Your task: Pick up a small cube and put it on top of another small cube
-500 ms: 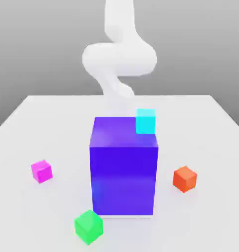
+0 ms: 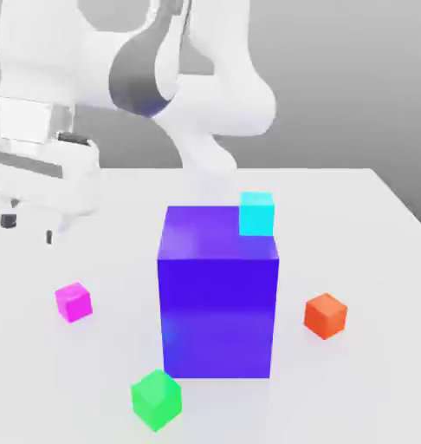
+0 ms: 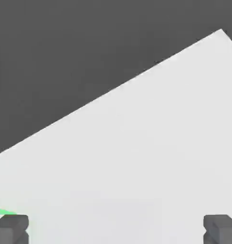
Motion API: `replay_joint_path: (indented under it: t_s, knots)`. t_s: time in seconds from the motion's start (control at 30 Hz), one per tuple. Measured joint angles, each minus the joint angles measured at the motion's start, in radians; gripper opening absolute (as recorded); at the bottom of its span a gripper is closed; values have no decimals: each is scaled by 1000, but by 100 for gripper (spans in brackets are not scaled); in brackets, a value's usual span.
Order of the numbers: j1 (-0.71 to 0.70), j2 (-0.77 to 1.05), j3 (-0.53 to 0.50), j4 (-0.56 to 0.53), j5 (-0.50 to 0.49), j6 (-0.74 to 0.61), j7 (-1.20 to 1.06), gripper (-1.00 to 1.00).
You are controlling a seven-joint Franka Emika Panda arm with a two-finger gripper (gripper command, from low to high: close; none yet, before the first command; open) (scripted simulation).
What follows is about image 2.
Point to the large purple box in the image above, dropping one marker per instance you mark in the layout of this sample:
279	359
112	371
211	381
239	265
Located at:
217	312

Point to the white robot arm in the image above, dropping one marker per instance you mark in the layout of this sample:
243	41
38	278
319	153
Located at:
224	86

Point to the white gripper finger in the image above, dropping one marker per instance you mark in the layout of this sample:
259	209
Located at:
6	211
59	227

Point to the small cyan cube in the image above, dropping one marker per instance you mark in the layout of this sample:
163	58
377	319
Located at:
256	216

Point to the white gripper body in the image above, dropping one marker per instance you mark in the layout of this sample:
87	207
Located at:
79	180

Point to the small green cube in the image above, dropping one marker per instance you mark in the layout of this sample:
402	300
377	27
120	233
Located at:
155	400

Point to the small orange cube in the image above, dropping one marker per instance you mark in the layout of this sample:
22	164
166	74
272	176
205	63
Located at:
325	315

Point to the small magenta cube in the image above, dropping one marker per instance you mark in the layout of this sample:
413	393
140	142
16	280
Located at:
73	303

